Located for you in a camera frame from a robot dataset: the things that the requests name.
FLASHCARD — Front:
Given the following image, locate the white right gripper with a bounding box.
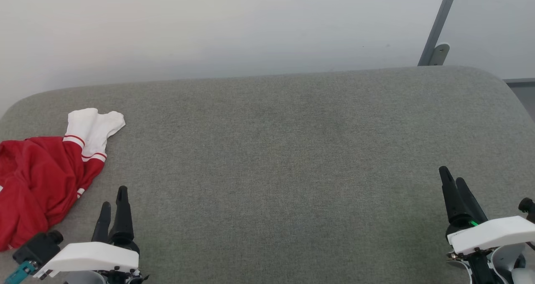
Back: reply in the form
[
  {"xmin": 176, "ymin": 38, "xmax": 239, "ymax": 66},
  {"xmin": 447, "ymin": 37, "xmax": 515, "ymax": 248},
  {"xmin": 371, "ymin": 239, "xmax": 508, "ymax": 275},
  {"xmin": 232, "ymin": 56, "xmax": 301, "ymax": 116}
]
[{"xmin": 439, "ymin": 166, "xmax": 535, "ymax": 260}]

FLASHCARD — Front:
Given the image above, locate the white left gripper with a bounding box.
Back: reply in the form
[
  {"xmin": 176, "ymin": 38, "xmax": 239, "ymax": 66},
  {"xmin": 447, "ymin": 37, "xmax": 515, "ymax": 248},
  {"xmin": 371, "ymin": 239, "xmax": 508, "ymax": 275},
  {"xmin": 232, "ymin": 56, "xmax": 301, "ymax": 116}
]
[{"xmin": 33, "ymin": 186, "xmax": 145, "ymax": 284}]

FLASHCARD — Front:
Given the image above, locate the red and white shirt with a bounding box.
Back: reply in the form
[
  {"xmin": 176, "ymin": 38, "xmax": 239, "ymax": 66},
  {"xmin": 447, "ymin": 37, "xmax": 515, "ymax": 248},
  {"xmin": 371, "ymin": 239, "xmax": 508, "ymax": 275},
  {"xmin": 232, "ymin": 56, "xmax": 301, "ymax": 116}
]
[{"xmin": 0, "ymin": 107, "xmax": 126, "ymax": 252}]

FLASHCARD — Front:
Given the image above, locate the grey metal pole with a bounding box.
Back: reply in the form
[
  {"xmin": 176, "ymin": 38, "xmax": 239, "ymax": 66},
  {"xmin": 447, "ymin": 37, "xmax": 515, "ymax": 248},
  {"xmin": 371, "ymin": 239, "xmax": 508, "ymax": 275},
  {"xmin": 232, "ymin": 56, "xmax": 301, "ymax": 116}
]
[{"xmin": 418, "ymin": 0, "xmax": 461, "ymax": 66}]

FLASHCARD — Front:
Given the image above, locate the teal left camera connector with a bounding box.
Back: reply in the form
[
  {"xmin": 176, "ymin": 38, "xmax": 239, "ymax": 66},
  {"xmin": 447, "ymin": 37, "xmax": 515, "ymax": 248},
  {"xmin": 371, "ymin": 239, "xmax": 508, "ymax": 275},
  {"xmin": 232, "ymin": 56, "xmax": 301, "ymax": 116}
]
[{"xmin": 4, "ymin": 261, "xmax": 36, "ymax": 284}]

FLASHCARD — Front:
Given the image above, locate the grey wall skirting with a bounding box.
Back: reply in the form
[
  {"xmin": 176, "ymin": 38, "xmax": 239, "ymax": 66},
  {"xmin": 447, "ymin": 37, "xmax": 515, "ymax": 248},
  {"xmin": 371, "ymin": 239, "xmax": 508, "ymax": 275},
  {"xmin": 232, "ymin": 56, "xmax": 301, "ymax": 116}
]
[{"xmin": 504, "ymin": 78, "xmax": 535, "ymax": 88}]

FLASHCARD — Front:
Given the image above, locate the grey metal pole bracket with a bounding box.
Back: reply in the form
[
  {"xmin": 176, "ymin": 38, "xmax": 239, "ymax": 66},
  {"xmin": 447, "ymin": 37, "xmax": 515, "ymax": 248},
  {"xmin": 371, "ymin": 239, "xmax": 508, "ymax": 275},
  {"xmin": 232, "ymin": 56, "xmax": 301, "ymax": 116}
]
[{"xmin": 428, "ymin": 43, "xmax": 451, "ymax": 66}]

